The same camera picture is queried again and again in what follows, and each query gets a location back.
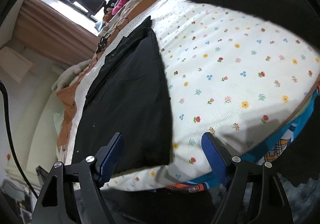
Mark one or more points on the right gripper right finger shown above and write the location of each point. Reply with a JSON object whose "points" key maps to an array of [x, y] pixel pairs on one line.
{"points": [[268, 202]]}

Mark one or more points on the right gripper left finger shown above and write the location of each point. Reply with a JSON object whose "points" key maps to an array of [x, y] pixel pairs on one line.
{"points": [[56, 202]]}

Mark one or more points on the black button-up jacket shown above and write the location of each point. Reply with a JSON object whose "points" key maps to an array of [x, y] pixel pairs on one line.
{"points": [[128, 91]]}

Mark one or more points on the cream padded headboard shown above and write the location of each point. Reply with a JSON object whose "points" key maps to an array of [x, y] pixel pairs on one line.
{"points": [[36, 116]]}

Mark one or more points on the dark grey fluffy rug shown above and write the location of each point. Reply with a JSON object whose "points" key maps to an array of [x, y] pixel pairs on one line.
{"points": [[302, 199]]}

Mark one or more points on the orange-brown duvet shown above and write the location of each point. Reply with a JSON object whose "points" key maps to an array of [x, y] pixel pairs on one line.
{"points": [[67, 94]]}

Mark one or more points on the white floral bed sheet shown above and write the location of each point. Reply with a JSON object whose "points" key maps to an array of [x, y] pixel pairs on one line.
{"points": [[230, 74]]}

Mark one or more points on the grey plush toy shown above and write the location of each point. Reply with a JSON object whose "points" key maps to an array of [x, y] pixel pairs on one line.
{"points": [[69, 75]]}

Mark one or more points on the black plush with eyes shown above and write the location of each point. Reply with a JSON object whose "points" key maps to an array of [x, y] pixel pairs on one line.
{"points": [[109, 5]]}

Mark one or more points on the beige crumpled blanket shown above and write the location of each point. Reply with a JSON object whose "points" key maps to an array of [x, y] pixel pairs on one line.
{"points": [[110, 20]]}

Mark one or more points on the pink garment on sill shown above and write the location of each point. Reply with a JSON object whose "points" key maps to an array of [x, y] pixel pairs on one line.
{"points": [[120, 4]]}

